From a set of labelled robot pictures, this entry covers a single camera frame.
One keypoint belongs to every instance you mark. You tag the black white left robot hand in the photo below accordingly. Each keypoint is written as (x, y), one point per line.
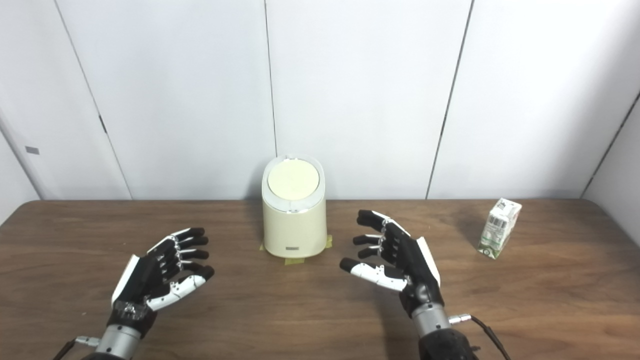
(145, 280)

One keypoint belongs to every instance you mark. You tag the cream-colored bin body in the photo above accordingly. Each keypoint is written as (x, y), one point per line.
(295, 227)

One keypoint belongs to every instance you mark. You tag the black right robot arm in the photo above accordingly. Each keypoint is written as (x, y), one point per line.
(440, 335)

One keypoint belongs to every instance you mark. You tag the white green milk carton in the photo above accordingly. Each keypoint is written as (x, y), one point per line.
(497, 230)

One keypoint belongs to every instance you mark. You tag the cream round bin lid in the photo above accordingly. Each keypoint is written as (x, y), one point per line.
(293, 179)

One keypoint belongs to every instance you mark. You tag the black wall panel hinge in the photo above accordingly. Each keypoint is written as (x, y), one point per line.
(102, 124)

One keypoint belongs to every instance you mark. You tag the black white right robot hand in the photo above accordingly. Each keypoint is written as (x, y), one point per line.
(412, 260)

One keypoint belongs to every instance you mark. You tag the grey wall label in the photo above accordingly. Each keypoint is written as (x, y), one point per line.
(32, 150)

